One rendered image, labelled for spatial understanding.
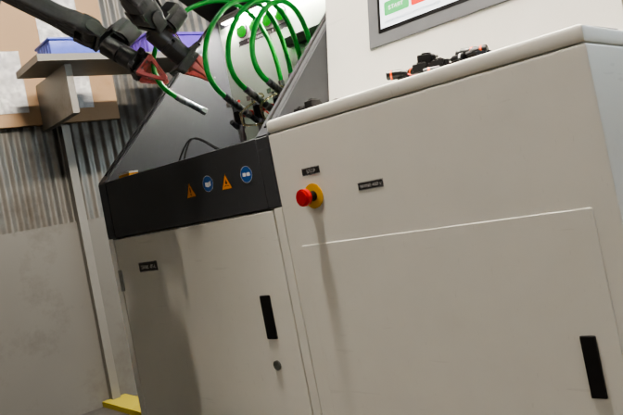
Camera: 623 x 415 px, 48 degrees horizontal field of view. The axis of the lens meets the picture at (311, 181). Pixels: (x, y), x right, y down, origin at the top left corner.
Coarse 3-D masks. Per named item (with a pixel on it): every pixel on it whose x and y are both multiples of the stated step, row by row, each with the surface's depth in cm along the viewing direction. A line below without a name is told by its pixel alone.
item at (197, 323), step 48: (144, 240) 187; (192, 240) 173; (240, 240) 162; (144, 288) 189; (192, 288) 175; (240, 288) 164; (288, 288) 154; (144, 336) 192; (192, 336) 178; (240, 336) 165; (288, 336) 155; (144, 384) 195; (192, 384) 180; (240, 384) 167; (288, 384) 156
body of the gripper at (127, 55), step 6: (120, 48) 192; (126, 48) 193; (132, 48) 195; (120, 54) 192; (126, 54) 192; (132, 54) 192; (138, 54) 191; (120, 60) 193; (126, 60) 192; (132, 60) 189; (138, 60) 193; (126, 66) 193; (132, 66) 189
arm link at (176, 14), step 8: (168, 8) 184; (176, 8) 186; (152, 16) 176; (160, 16) 178; (168, 16) 183; (176, 16) 186; (184, 16) 187; (160, 24) 179; (176, 24) 186; (160, 32) 180; (176, 32) 188
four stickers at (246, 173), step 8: (240, 168) 159; (248, 168) 157; (208, 176) 167; (224, 176) 163; (240, 176) 159; (248, 176) 157; (184, 184) 173; (192, 184) 171; (208, 184) 167; (224, 184) 163; (232, 184) 161; (192, 192) 171; (208, 192) 167
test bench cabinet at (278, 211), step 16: (272, 208) 157; (192, 224) 176; (112, 240) 197; (112, 256) 198; (288, 256) 152; (288, 272) 153; (128, 320) 196; (128, 336) 197; (304, 336) 152; (304, 352) 152; (144, 400) 196
